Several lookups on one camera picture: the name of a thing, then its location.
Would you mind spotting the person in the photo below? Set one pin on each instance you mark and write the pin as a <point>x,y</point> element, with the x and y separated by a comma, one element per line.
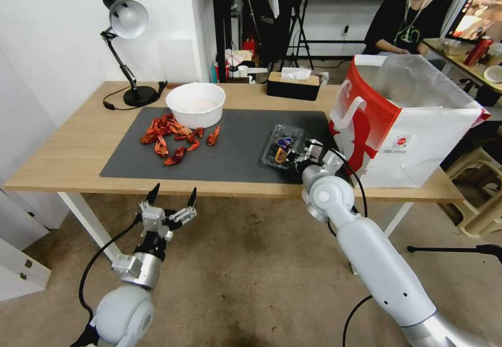
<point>408,17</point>

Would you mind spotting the red crayfish piece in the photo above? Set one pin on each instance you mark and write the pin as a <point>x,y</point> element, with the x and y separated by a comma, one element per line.
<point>213,137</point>
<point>156,128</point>
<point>183,132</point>
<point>161,147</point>
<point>193,145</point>
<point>164,120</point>
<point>148,137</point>
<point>199,132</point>
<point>175,157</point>

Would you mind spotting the small black adapter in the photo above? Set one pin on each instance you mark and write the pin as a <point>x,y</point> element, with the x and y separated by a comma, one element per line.
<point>162,87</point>

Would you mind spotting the blue bottle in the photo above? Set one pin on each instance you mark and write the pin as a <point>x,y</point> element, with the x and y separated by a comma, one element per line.
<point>215,72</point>

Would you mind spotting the white tape roll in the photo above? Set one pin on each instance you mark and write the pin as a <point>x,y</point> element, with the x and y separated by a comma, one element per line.
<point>240,72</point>

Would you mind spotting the large display screen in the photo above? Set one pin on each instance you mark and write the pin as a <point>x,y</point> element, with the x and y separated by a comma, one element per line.
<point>478,6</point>

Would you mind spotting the black folding stand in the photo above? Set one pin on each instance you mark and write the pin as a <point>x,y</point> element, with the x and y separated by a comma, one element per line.
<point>300,29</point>

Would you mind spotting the wooden side table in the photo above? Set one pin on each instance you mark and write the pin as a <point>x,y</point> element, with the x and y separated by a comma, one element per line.
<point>462,68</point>

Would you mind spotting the white cabinet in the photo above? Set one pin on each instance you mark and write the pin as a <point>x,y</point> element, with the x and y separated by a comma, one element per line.
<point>23,245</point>

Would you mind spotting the red canister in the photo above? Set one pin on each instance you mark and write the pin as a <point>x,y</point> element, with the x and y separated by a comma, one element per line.
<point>251,47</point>

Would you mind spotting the dark grey desk mat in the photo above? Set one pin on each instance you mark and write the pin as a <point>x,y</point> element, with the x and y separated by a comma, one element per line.
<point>235,147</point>

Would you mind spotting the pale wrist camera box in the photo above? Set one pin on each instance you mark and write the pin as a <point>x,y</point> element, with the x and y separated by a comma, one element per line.
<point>153,218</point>

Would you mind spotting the black metal shelf rack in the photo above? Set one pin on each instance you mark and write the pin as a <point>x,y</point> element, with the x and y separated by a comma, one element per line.
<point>219,17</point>

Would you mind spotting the white paper bowl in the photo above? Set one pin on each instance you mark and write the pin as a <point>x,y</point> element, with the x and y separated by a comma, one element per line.
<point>195,106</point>

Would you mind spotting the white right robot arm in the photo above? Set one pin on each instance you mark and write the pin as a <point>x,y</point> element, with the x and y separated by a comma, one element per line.
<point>364,245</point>

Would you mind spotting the pale bowl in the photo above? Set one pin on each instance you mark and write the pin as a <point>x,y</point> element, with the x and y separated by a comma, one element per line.
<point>457,48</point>

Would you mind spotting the cardboard box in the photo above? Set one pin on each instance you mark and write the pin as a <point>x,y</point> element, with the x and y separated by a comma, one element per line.
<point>239,56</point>

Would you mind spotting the black desk lamp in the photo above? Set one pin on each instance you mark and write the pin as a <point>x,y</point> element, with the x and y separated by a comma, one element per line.
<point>129,17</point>

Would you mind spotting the red drink can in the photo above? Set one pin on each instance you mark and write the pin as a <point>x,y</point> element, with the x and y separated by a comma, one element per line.
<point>478,51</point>

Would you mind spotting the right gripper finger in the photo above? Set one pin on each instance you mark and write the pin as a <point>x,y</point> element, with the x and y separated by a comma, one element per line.
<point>297,164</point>
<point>294,153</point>

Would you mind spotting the white tissue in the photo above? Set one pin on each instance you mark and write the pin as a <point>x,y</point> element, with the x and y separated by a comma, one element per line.
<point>296,73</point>

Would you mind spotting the red and white takeout bag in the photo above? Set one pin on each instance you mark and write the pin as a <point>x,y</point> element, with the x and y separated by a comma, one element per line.
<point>408,147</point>

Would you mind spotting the white round plate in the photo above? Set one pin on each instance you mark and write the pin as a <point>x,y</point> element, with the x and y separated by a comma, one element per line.
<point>493,74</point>

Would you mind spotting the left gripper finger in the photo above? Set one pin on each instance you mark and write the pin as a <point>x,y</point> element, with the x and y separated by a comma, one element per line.
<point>153,197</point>
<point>192,200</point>

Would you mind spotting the clear plastic takeout container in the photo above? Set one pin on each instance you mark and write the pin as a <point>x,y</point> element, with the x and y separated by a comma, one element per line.
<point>278,143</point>

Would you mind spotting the black floor stand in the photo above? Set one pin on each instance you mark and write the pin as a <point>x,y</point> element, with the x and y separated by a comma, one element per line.
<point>451,249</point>

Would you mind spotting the black tissue box wooden lid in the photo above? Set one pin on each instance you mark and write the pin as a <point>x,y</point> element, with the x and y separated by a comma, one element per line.
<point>292,88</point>

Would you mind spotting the beige plastic stool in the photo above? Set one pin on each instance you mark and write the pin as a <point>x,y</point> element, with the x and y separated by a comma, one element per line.
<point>480,198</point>

